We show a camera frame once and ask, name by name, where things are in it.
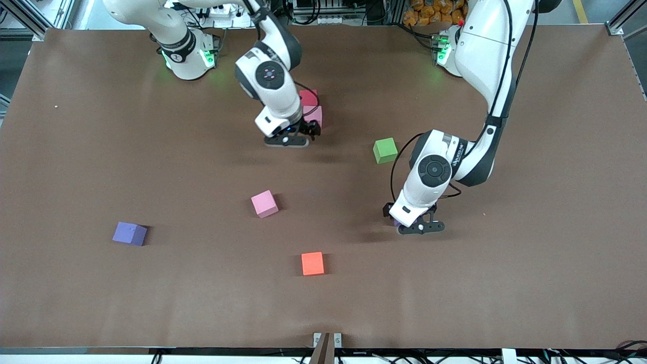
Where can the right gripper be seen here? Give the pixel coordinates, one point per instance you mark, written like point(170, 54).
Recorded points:
point(309, 128)

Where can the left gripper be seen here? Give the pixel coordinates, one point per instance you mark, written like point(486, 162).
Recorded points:
point(388, 209)

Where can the pink foam block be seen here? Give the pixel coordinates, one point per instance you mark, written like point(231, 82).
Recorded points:
point(265, 204)
point(313, 115)

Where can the red foam block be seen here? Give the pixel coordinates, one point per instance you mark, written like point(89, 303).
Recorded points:
point(307, 97)

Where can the green foam block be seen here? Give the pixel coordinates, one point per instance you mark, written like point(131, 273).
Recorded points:
point(385, 150)

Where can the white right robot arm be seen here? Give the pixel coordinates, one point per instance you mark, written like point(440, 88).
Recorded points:
point(270, 76)

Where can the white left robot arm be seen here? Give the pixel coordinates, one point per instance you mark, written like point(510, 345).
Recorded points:
point(434, 169)

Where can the orange foam block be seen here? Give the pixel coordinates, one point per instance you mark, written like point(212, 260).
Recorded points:
point(313, 264)

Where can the grey power strip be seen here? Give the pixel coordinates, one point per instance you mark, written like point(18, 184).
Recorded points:
point(323, 19)

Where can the white power strip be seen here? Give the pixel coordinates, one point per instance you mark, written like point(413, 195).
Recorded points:
point(227, 17)

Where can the white paper tag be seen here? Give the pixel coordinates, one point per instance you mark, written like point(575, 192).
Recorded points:
point(509, 356)

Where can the orange snack bag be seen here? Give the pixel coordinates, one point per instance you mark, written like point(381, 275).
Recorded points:
point(434, 12)

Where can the small metal bracket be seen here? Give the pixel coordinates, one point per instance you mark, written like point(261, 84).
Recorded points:
point(327, 337)

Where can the aluminium frame profile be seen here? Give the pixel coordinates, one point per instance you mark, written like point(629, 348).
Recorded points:
point(624, 20)
point(50, 17)

